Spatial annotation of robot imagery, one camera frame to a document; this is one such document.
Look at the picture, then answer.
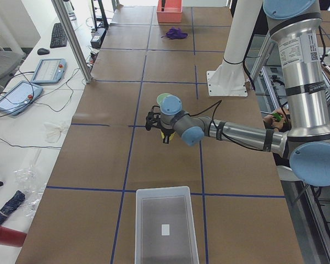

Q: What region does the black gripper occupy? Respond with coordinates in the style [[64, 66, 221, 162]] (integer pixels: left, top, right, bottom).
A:
[[145, 106, 174, 144]]

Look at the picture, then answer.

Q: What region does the yellow plastic cup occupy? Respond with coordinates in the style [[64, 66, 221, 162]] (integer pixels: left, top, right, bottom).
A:
[[161, 131, 176, 139]]

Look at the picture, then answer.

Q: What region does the light green bowl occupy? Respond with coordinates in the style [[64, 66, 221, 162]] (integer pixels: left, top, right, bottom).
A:
[[156, 93, 172, 106]]

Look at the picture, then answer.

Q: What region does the purple cloth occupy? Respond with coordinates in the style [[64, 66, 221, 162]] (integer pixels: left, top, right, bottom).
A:
[[162, 27, 188, 40]]

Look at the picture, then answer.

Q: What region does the clear plastic storage box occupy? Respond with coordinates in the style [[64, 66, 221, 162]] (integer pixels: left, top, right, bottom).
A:
[[135, 186, 200, 263]]

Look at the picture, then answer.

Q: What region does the black equipment box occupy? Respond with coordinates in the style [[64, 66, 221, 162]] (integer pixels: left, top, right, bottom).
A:
[[90, 28, 106, 49]]

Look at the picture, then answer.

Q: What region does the person's hand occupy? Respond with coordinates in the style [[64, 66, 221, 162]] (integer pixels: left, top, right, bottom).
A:
[[263, 107, 290, 132]]

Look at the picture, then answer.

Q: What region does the green small object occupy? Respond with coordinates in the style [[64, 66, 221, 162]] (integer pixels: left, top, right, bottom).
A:
[[272, 112, 283, 122]]

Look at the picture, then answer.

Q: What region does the white crumpled tissue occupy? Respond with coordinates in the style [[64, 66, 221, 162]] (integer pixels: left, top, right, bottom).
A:
[[43, 122, 69, 143]]

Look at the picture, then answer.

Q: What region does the red plastic bin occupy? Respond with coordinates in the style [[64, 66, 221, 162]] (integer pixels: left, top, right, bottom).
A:
[[156, 0, 183, 23]]

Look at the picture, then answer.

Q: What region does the far teach pendant tablet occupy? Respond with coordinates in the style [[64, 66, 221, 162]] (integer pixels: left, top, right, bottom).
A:
[[31, 58, 67, 85]]

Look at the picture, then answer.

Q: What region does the teach pendant tablet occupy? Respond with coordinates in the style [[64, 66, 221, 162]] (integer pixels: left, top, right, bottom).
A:
[[0, 81, 43, 116], [31, 58, 67, 85]]

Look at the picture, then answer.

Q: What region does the clear crumpled plastic wrap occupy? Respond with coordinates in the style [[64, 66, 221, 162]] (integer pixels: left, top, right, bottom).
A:
[[14, 148, 46, 219]]

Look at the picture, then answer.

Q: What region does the black keyboard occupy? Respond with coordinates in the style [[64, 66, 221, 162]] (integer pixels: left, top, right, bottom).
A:
[[50, 23, 68, 48]]

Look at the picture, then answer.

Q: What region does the black computer mouse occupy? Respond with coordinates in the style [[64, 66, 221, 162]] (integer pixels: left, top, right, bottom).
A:
[[37, 48, 50, 56]]

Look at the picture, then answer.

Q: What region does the near teach pendant tablet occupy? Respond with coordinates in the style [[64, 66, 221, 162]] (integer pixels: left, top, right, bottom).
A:
[[0, 81, 43, 116]]

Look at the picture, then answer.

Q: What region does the folded dark blue umbrella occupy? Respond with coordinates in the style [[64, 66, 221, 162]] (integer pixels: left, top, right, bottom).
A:
[[0, 190, 25, 226]]

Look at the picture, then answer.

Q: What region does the grey office chair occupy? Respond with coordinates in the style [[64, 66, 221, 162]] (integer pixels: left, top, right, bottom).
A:
[[0, 46, 25, 90]]

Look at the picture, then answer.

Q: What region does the red cylinder bottle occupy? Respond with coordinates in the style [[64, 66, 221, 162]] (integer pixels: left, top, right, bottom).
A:
[[0, 226, 27, 248]]

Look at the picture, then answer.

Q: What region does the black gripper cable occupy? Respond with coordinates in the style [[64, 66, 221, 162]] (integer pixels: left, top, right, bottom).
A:
[[189, 99, 265, 151]]

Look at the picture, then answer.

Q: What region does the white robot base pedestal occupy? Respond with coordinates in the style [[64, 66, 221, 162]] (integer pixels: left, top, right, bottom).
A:
[[207, 0, 263, 97]]

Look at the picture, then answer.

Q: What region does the grey aluminium frame post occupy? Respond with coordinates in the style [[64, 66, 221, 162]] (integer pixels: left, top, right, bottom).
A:
[[51, 0, 92, 84]]

